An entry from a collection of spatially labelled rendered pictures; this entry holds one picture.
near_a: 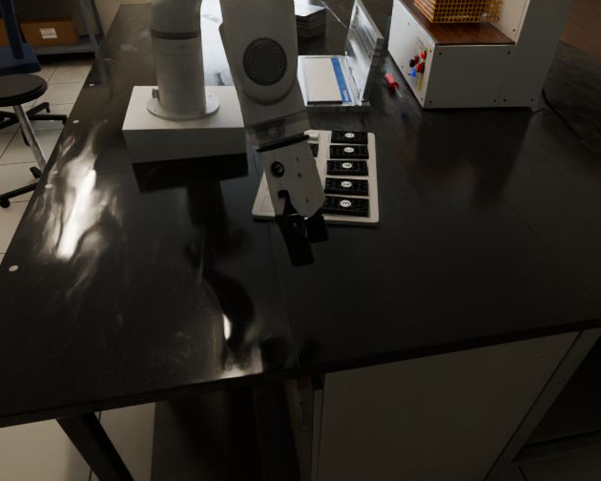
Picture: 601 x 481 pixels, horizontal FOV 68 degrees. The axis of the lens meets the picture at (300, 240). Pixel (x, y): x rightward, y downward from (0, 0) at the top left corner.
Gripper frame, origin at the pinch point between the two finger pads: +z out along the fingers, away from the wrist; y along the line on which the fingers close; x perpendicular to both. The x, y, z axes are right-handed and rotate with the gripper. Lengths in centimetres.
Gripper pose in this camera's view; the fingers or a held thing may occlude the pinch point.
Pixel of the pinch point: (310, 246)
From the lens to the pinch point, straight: 65.0
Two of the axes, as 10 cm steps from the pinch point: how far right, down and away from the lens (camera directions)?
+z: 2.5, 9.3, 2.7
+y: 2.7, -3.4, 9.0
